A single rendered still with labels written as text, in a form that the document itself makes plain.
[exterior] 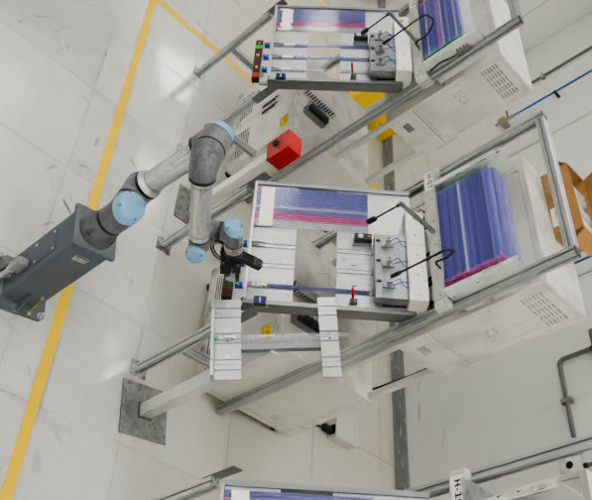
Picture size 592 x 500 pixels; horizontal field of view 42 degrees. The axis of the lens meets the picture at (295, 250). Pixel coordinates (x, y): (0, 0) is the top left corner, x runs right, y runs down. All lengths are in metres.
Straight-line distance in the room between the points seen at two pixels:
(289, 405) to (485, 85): 1.92
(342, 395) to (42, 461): 1.39
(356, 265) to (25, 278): 1.35
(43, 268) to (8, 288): 0.23
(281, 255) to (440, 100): 1.42
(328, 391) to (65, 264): 1.38
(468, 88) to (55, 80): 2.13
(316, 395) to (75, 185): 1.53
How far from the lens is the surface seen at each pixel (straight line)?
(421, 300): 3.17
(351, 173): 4.61
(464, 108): 4.33
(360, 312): 3.19
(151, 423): 3.60
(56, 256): 3.07
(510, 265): 2.98
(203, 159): 2.65
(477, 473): 2.76
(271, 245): 3.37
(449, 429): 4.80
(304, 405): 3.84
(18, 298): 3.36
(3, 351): 3.30
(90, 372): 3.49
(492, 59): 4.16
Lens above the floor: 2.68
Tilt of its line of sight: 33 degrees down
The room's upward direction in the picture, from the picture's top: 60 degrees clockwise
